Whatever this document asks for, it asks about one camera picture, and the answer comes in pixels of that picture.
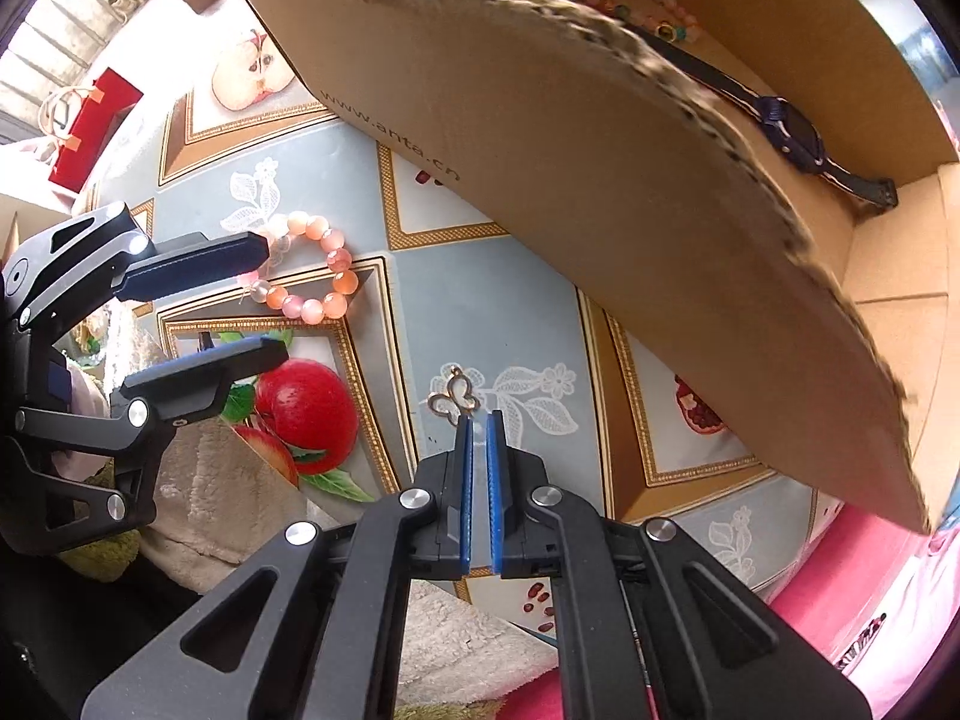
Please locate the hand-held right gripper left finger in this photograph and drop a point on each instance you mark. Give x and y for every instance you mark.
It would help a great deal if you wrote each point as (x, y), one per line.
(466, 495)

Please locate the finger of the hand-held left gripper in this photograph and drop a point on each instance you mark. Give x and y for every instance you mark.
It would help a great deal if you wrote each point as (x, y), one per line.
(210, 371)
(202, 259)

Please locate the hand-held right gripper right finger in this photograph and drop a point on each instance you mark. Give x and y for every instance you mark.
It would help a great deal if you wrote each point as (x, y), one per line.
(495, 495)

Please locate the gold butterfly pendant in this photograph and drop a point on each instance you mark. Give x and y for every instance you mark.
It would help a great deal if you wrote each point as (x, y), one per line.
(454, 396)

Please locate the brown cardboard box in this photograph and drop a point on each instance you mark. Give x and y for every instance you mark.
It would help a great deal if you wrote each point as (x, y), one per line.
(600, 202)

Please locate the purple smartwatch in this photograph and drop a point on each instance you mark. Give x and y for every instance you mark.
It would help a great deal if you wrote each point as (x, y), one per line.
(791, 127)

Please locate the white fluffy cloth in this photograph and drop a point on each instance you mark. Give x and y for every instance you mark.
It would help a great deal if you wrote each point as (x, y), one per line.
(247, 510)

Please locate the red gift box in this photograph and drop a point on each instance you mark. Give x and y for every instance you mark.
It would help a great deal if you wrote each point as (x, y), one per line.
(94, 127)

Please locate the white window railing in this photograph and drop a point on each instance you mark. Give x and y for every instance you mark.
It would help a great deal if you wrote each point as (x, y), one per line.
(75, 15)

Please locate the pink floral blanket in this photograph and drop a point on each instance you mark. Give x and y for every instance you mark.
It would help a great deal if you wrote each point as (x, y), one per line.
(862, 615)

